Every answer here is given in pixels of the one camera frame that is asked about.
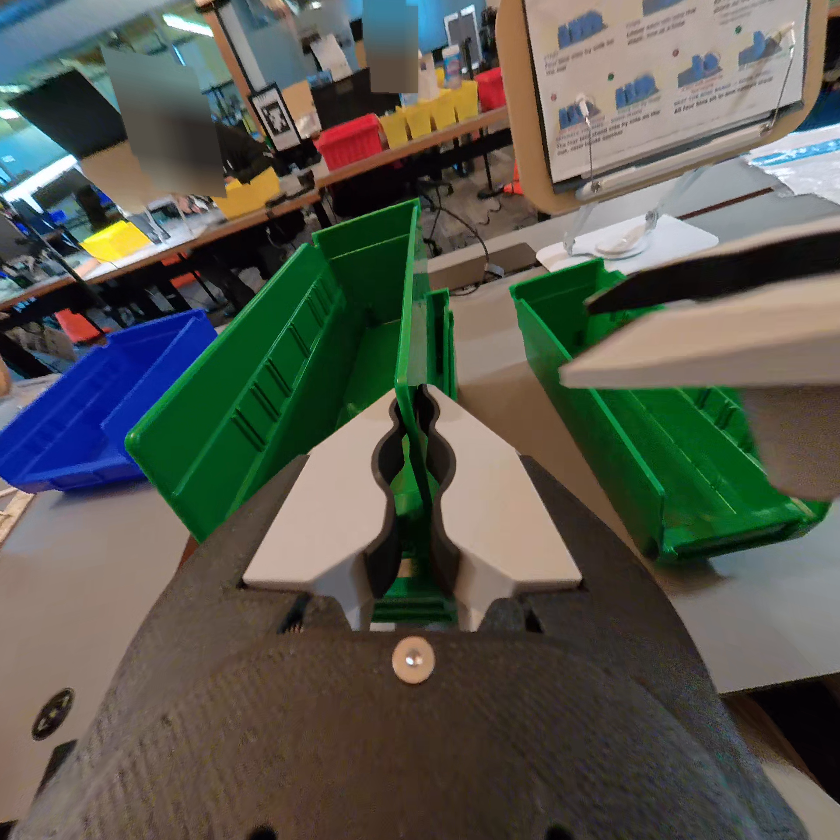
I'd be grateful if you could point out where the red plastic bin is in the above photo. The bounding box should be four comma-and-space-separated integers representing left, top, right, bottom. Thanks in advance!
474, 66, 508, 112
314, 113, 387, 173

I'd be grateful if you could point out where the wooden cutout sheet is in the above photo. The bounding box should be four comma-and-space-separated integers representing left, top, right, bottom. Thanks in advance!
0, 484, 35, 547

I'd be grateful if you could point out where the grey desk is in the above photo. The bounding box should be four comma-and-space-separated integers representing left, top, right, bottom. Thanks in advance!
0, 154, 840, 824

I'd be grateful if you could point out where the blue plastic bin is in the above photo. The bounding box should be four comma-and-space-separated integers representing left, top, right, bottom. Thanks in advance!
0, 307, 219, 494

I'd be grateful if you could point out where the green plastic bin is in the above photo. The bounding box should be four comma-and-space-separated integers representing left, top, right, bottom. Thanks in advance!
510, 258, 831, 564
425, 287, 458, 403
125, 199, 458, 624

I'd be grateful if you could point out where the black computer monitor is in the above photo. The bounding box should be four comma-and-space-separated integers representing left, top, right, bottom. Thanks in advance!
5, 67, 129, 160

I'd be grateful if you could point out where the printed instruction sheet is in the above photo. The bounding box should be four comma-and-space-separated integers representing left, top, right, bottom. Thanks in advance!
523, 0, 812, 186

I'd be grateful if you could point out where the round black desk grommet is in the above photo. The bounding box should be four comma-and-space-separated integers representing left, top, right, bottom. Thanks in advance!
29, 687, 76, 742

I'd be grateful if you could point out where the black white marker sign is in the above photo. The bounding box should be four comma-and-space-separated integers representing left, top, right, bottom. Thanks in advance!
248, 82, 304, 153

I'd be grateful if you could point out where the clear plastic bag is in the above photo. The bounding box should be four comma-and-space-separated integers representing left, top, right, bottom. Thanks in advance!
748, 123, 840, 198

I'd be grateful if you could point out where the white document stand base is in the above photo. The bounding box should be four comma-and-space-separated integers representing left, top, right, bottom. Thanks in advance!
535, 213, 721, 277

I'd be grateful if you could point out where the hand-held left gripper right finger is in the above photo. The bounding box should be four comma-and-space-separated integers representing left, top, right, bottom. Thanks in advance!
418, 384, 584, 633

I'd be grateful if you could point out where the tan document holder board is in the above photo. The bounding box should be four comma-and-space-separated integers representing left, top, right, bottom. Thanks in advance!
495, 0, 829, 217

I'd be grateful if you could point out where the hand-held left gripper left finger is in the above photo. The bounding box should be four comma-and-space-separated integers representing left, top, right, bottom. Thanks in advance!
241, 389, 404, 632

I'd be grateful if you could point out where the orange plastic bin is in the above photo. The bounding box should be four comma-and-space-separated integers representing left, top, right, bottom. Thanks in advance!
54, 307, 109, 345

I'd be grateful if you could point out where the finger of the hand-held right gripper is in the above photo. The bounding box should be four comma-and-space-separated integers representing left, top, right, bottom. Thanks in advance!
558, 280, 840, 503
583, 215, 840, 316

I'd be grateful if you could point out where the metal page clip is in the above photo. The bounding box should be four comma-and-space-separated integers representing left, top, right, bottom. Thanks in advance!
576, 94, 602, 196
760, 21, 799, 137

